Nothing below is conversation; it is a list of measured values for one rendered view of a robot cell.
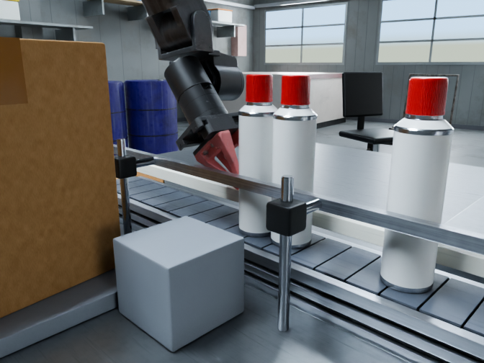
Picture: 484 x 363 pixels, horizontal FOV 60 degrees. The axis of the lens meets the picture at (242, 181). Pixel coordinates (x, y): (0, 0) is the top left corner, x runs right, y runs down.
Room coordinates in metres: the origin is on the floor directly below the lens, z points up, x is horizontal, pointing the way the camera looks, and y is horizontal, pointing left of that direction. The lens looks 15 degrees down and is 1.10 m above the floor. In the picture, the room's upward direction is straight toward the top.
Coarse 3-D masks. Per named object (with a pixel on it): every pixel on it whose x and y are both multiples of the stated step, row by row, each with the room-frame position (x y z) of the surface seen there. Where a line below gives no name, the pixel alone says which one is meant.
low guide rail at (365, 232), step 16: (160, 176) 0.75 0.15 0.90; (176, 176) 0.71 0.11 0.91; (192, 176) 0.69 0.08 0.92; (208, 192) 0.66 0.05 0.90; (224, 192) 0.63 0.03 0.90; (320, 224) 0.51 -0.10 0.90; (336, 224) 0.49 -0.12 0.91; (352, 224) 0.47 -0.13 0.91; (368, 224) 0.47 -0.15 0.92; (368, 240) 0.46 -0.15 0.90; (448, 256) 0.40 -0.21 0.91; (464, 256) 0.39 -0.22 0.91; (480, 256) 0.38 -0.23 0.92; (480, 272) 0.38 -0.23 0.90
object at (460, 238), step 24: (168, 168) 0.61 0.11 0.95; (192, 168) 0.57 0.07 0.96; (264, 192) 0.47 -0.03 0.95; (312, 192) 0.44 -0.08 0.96; (360, 216) 0.39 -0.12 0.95; (384, 216) 0.37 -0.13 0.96; (408, 216) 0.37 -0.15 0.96; (432, 240) 0.34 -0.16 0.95; (456, 240) 0.33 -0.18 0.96; (480, 240) 0.31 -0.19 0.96
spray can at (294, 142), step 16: (288, 80) 0.49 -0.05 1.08; (304, 80) 0.48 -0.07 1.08; (288, 96) 0.49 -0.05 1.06; (304, 96) 0.48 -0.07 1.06; (288, 112) 0.48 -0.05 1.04; (304, 112) 0.48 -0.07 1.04; (288, 128) 0.48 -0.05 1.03; (304, 128) 0.47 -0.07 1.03; (272, 144) 0.50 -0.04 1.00; (288, 144) 0.48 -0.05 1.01; (304, 144) 0.47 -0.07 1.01; (272, 160) 0.50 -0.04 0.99; (288, 160) 0.47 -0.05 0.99; (304, 160) 0.48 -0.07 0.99; (272, 176) 0.49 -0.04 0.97; (304, 176) 0.48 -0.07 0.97; (272, 240) 0.49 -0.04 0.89; (304, 240) 0.48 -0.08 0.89
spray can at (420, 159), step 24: (408, 96) 0.40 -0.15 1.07; (432, 96) 0.38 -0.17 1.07; (408, 120) 0.39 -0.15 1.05; (432, 120) 0.38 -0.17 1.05; (408, 144) 0.38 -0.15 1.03; (432, 144) 0.37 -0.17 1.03; (408, 168) 0.38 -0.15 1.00; (432, 168) 0.37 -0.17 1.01; (408, 192) 0.37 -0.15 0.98; (432, 192) 0.37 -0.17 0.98; (432, 216) 0.37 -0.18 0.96; (384, 240) 0.40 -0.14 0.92; (408, 240) 0.37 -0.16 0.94; (384, 264) 0.39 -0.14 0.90; (408, 264) 0.37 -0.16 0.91; (432, 264) 0.37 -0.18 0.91; (408, 288) 0.37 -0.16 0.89
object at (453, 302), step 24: (120, 192) 0.71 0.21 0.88; (144, 192) 0.71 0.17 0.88; (168, 192) 0.71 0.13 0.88; (192, 216) 0.59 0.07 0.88; (216, 216) 0.59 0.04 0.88; (264, 240) 0.50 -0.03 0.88; (312, 240) 0.50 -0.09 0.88; (312, 264) 0.43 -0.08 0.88; (336, 264) 0.43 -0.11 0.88; (360, 264) 0.43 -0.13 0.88; (360, 288) 0.39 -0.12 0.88; (384, 288) 0.38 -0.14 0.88; (432, 288) 0.38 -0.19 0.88; (456, 288) 0.38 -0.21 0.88; (480, 288) 0.38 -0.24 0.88; (432, 312) 0.34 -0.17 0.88; (456, 312) 0.34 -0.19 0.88; (480, 312) 0.34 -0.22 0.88
